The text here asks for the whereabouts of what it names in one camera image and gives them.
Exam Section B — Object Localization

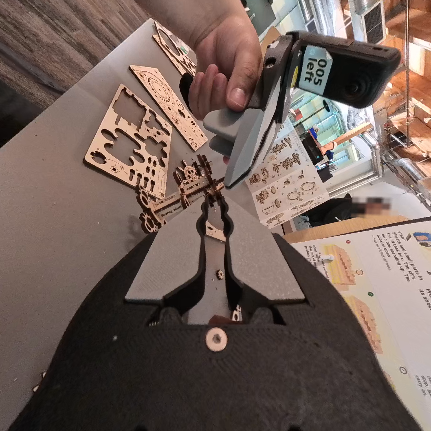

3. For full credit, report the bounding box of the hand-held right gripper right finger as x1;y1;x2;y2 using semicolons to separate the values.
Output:
220;198;306;310

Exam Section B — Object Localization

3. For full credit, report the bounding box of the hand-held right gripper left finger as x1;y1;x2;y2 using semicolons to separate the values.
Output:
125;199;207;315

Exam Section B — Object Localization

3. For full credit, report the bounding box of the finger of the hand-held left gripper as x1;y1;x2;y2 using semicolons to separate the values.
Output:
257;80;285;164
223;107;271;190

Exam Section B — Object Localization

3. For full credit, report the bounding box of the wooden model axle assembly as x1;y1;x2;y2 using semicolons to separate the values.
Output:
136;154;225;234

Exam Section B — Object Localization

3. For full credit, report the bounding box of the person's left forearm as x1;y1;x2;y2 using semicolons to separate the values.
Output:
134;0;252;26

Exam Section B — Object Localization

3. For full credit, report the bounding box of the person's left hand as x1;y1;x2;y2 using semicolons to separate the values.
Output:
175;10;264;121

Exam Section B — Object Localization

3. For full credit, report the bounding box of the folded instruction booklet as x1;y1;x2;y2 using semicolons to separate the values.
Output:
246;123;330;230

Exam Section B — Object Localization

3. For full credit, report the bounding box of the computer monitor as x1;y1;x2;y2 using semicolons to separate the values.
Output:
301;131;324;165

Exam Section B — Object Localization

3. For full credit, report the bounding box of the wooden sheet offcut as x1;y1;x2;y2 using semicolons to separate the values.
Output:
205;220;227;242

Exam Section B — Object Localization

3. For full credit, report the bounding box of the ceiling vent unit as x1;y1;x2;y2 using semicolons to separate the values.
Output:
362;2;388;44

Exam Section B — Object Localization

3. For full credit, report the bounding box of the light wooden board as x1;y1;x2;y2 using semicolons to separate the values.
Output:
282;215;409;244

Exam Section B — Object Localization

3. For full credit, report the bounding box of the wooden sheet with oval cutout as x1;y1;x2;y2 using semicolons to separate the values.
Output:
152;21;197;77

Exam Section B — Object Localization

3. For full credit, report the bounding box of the wooden sheet with large cutouts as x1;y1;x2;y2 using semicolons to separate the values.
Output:
83;84;173;196

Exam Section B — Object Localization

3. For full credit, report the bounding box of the white instruction poster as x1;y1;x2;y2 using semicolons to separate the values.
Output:
290;220;431;431

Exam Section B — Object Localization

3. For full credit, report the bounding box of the silver air duct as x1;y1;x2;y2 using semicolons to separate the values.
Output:
364;133;428;192

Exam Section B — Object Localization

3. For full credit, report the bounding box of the wooden sheet with ring engraving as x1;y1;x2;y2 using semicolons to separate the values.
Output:
129;65;209;152

